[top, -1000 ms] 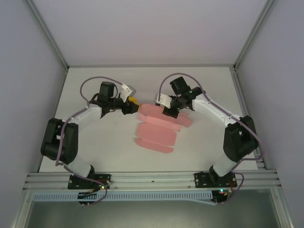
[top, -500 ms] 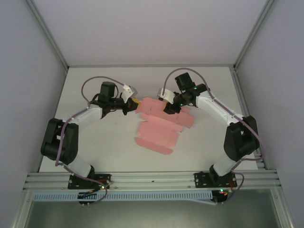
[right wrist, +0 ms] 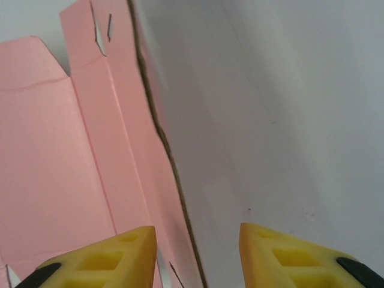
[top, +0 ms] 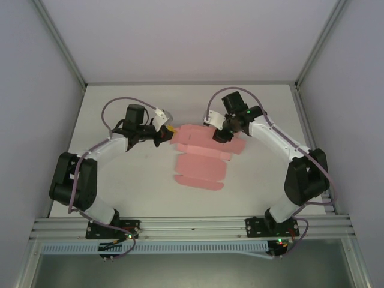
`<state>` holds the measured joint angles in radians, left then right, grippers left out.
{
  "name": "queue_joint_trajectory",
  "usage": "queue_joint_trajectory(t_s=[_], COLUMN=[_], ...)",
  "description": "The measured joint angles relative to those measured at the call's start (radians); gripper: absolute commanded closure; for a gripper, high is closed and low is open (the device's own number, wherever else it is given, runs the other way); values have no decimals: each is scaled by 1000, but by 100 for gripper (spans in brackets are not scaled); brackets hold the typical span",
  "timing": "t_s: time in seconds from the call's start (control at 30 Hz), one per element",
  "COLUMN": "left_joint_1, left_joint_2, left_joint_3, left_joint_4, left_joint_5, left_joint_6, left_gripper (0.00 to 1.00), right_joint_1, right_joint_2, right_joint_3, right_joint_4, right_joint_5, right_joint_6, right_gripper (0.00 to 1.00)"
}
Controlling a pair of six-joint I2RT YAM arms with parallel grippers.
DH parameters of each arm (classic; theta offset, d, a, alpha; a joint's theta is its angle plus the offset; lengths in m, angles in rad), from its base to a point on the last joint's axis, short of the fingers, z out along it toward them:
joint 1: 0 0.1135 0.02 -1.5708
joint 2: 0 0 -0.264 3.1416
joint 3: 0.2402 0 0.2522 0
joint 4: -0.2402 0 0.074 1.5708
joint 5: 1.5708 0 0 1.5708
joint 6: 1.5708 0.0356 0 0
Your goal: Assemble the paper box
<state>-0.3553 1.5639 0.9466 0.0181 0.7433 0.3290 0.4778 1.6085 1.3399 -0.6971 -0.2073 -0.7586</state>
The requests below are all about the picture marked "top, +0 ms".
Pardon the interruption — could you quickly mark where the pink paper box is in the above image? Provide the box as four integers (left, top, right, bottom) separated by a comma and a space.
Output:
169, 123, 247, 193

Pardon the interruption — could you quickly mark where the grey metal panel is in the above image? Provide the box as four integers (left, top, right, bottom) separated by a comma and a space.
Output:
29, 238, 370, 288

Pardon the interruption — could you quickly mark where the aluminium frame crossbar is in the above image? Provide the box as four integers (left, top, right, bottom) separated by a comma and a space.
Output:
85, 80, 298, 86

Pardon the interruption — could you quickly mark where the aluminium side rail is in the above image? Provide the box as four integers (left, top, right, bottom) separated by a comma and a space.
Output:
293, 85, 337, 215

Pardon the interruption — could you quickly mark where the aluminium mounting rail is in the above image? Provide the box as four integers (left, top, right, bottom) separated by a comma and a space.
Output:
29, 213, 353, 241

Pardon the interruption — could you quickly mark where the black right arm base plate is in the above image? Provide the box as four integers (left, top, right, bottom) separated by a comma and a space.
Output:
245, 216, 300, 238

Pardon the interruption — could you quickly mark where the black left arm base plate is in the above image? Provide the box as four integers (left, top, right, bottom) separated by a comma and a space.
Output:
85, 219, 142, 240

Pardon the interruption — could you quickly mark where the aluminium frame post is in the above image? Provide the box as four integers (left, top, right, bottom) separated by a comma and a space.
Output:
37, 0, 88, 90
295, 0, 350, 91

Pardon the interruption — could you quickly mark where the white slotted cable duct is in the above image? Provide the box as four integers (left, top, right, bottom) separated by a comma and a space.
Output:
40, 241, 269, 256

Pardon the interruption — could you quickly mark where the black right connector bracket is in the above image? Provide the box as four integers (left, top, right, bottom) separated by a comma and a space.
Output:
268, 239, 290, 259

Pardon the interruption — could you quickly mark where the black connector bracket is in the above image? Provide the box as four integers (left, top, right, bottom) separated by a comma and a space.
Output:
98, 241, 122, 262
268, 239, 290, 259

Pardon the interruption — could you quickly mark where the black left connector bracket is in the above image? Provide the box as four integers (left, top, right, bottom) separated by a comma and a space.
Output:
98, 241, 122, 262

